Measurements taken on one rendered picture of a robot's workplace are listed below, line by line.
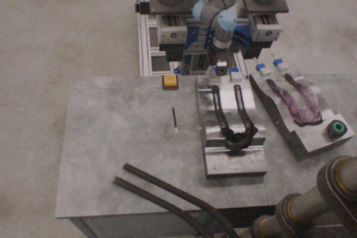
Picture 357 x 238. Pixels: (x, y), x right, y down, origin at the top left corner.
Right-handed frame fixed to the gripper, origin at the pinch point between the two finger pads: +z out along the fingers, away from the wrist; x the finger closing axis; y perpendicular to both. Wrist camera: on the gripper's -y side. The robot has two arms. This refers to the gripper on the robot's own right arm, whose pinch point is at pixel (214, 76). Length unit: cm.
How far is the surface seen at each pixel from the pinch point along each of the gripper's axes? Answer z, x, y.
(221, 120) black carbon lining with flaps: -0.2, 0.1, -25.3
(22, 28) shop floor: 91, 144, 130
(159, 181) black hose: 4, 29, -51
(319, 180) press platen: -60, -1, -74
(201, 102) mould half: 2.4, 7.7, -13.8
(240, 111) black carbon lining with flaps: 2.6, -10.4, -19.1
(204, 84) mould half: 1.8, 4.9, -3.9
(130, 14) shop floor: 91, 46, 148
